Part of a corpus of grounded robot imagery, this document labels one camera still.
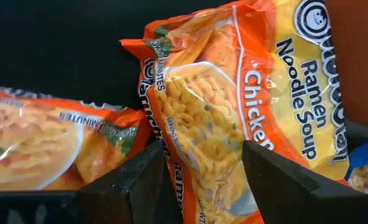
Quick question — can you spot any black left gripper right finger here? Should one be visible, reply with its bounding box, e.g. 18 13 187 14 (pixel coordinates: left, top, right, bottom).
241 139 368 224

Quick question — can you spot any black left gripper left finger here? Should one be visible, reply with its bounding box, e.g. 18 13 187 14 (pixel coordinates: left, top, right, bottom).
0 139 184 224

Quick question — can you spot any blue soy sauce ramen pack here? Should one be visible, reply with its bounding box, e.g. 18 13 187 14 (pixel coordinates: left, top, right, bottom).
345 136 368 195

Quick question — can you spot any orange chicken ramen pack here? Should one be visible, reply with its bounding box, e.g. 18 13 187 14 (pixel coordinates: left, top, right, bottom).
120 0 351 224
0 82 153 192

